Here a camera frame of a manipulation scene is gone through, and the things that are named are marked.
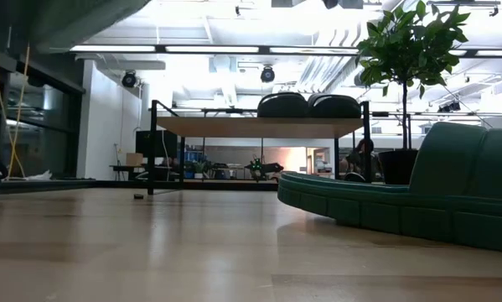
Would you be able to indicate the black rubber slide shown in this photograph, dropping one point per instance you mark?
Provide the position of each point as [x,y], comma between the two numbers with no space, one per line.
[334,107]
[282,105]

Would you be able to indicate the black-framed wooden shoe shelf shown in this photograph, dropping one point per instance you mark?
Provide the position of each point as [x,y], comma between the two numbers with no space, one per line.
[259,128]

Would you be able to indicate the black ceiling spotlight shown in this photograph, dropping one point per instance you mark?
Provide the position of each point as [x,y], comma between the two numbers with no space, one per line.
[129,79]
[267,74]

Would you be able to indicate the black monitor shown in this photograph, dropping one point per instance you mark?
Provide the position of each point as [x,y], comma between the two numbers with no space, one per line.
[160,144]

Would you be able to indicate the ceiling light track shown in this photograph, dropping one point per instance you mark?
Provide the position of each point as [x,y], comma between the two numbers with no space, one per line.
[213,49]

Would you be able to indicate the person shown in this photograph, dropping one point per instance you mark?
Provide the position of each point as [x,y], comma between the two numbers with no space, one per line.
[359,161]

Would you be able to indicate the brown cardboard box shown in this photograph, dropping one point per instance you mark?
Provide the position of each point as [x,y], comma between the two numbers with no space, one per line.
[134,159]

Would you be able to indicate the small black object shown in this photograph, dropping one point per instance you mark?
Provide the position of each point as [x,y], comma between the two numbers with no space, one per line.
[138,196]

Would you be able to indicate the black plant pot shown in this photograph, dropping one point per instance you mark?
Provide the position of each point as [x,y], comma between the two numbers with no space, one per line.
[398,168]

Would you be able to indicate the green leafy plant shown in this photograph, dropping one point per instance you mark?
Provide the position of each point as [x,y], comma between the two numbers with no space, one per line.
[401,50]

